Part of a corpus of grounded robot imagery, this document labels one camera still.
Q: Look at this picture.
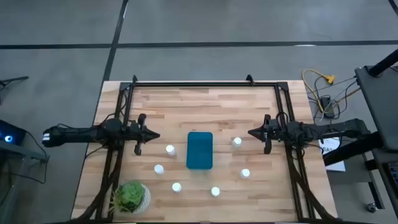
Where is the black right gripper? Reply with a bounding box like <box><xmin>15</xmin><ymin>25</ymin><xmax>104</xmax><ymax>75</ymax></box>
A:
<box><xmin>248</xmin><ymin>114</ymin><xmax>289</xmax><ymax>155</ymax></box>

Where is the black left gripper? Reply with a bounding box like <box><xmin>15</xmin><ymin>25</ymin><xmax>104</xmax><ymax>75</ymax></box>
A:
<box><xmin>129</xmin><ymin>113</ymin><xmax>161</xmax><ymax>156</ymax></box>

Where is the teal plastic basket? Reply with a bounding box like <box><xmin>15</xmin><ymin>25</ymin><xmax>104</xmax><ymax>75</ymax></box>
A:
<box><xmin>185</xmin><ymin>131</ymin><xmax>215</xmax><ymax>170</ymax></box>

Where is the green succulent in white pot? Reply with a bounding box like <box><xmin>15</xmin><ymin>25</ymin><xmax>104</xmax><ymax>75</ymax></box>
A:
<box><xmin>110</xmin><ymin>180</ymin><xmax>152</xmax><ymax>215</ymax></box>

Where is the black power strip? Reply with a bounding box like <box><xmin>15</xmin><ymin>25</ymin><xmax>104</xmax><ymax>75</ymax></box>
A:
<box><xmin>320</xmin><ymin>95</ymin><xmax>335</xmax><ymax>118</ymax></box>

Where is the white paper sheet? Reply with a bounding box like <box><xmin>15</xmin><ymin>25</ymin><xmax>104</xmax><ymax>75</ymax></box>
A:
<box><xmin>317</xmin><ymin>136</ymin><xmax>346</xmax><ymax>172</ymax></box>

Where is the black desk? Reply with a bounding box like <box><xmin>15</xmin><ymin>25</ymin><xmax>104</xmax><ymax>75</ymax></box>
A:
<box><xmin>323</xmin><ymin>65</ymin><xmax>398</xmax><ymax>212</ymax></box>

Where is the grey metal stand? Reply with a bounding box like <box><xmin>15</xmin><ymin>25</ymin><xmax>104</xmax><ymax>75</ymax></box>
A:
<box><xmin>0</xmin><ymin>144</ymin><xmax>50</xmax><ymax>224</ymax></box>

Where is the black computer with blue light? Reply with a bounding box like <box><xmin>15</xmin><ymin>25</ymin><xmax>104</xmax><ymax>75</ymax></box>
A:
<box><xmin>0</xmin><ymin>119</ymin><xmax>27</xmax><ymax>146</ymax></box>

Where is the black keyboard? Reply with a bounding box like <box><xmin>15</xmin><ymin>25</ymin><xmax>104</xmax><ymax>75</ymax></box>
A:
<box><xmin>387</xmin><ymin>161</ymin><xmax>398</xmax><ymax>187</ymax></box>

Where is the thick black monitor pole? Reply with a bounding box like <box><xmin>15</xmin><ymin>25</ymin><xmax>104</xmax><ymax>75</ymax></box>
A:
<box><xmin>368</xmin><ymin>49</ymin><xmax>398</xmax><ymax>78</ymax></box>

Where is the black tripod leg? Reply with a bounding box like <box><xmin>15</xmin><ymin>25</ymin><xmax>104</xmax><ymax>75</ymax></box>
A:
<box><xmin>0</xmin><ymin>75</ymin><xmax>30</xmax><ymax>88</ymax></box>

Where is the black aluminium rig frame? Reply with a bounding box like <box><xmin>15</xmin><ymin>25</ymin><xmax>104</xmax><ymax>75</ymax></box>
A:
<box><xmin>73</xmin><ymin>74</ymin><xmax>341</xmax><ymax>224</ymax></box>

